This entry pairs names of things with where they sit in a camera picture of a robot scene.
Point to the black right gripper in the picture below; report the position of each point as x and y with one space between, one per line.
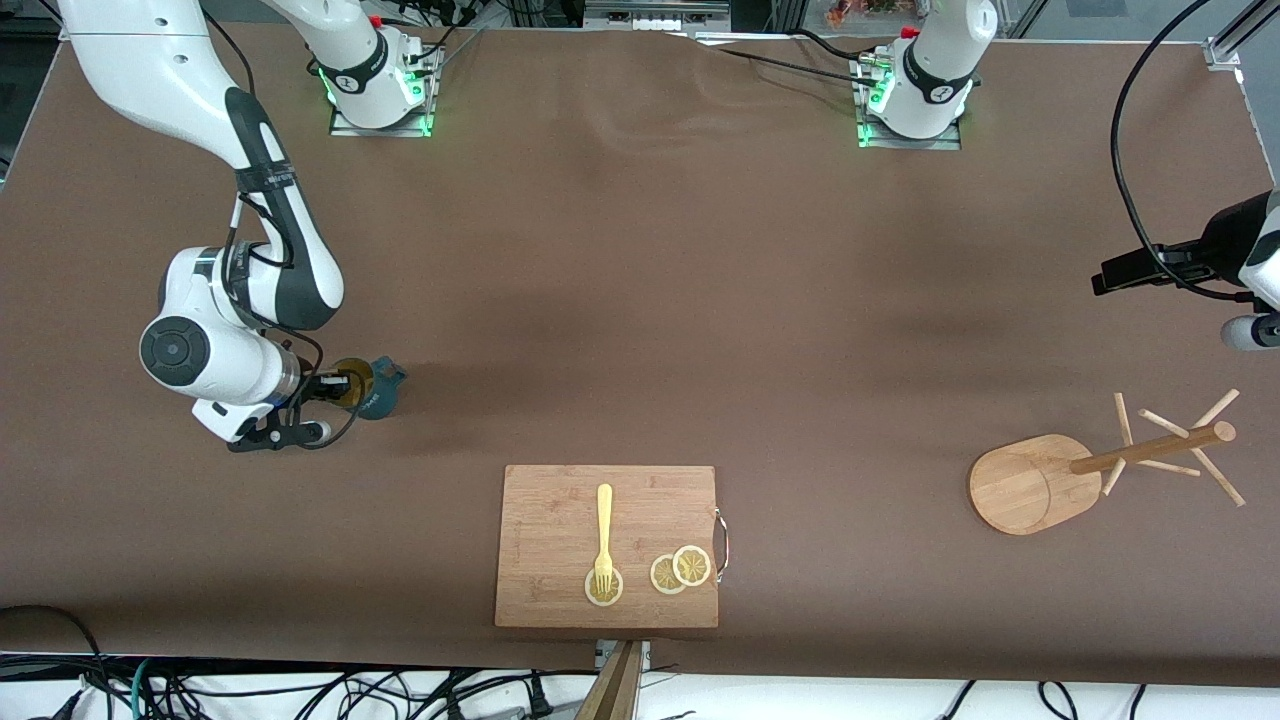
317 386

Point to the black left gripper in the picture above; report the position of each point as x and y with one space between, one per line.
1226 240

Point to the teal cup yellow inside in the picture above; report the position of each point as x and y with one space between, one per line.
385 395

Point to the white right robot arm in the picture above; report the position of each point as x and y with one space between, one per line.
150 70

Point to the wooden mug rack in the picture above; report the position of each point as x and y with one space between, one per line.
1020 485

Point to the bamboo cutting board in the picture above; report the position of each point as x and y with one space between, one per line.
550 530

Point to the yellow plastic fork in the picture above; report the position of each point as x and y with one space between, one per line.
604 510

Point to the brown table cover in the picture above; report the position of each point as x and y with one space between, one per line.
640 300

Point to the lemon slice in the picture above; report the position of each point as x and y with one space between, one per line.
662 577
692 566
605 599

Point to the black power plug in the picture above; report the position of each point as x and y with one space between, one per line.
538 695

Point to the grey power strip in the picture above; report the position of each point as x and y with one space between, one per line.
655 18

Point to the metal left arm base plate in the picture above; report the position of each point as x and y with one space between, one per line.
950 143

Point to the long aluminium frame profile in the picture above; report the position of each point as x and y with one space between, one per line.
1222 52

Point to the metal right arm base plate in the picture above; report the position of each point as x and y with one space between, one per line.
345 128

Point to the wooden post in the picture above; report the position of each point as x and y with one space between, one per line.
615 690

